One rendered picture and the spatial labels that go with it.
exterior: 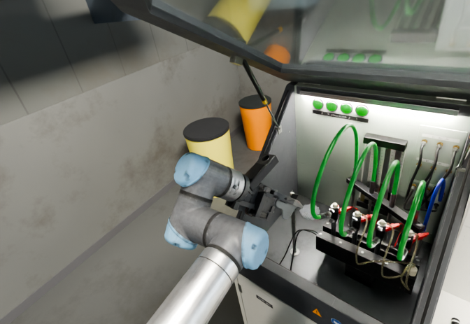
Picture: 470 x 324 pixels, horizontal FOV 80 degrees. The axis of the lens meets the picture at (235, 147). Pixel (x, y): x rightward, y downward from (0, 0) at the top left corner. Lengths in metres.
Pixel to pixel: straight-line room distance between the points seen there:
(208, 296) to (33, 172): 2.06
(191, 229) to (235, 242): 0.10
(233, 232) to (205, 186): 0.12
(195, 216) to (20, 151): 1.90
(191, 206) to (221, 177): 0.09
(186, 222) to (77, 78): 1.99
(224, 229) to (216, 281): 0.09
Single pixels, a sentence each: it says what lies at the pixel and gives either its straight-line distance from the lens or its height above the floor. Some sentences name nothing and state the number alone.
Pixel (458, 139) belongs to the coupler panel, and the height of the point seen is 1.33.
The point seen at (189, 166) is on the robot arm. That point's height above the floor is 1.57.
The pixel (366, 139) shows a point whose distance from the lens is 1.20.
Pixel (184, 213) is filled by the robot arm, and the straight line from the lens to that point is 0.60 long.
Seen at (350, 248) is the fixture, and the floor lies 0.98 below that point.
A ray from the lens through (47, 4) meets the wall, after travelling 2.42.
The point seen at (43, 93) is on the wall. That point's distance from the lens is 2.37.
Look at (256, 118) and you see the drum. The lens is 3.29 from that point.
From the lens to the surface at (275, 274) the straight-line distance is 1.13.
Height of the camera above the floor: 1.88
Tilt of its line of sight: 31 degrees down
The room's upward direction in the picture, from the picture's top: 9 degrees counter-clockwise
